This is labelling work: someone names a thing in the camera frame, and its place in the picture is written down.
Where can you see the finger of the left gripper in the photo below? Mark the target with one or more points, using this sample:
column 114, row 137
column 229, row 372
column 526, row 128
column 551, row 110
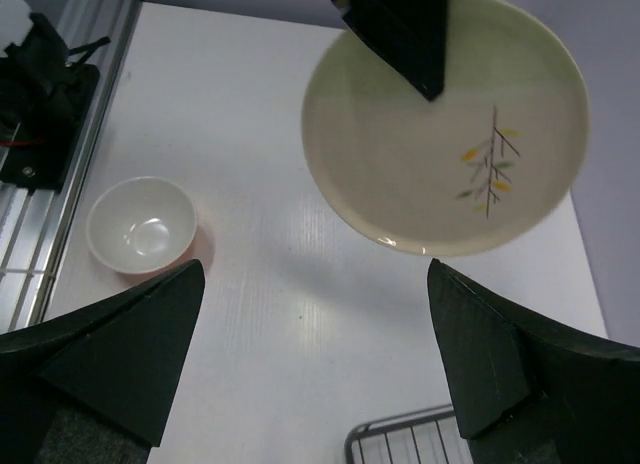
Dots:
column 409, row 35

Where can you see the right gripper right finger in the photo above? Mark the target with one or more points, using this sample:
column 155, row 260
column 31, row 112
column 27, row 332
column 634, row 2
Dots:
column 526, row 388

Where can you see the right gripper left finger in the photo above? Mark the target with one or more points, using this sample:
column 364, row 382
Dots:
column 97, row 385

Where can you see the green and cream plate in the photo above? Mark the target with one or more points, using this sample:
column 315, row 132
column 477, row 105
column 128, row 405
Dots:
column 482, row 164

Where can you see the white bowl orange outside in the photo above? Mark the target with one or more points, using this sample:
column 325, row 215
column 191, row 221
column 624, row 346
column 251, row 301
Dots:
column 141, row 225

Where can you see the black wire dish rack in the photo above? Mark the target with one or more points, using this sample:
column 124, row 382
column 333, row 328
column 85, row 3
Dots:
column 425, row 436

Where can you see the aluminium frame rail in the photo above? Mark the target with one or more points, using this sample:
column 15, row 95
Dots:
column 35, row 224

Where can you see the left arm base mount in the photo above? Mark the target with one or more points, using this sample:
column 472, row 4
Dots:
column 41, row 155

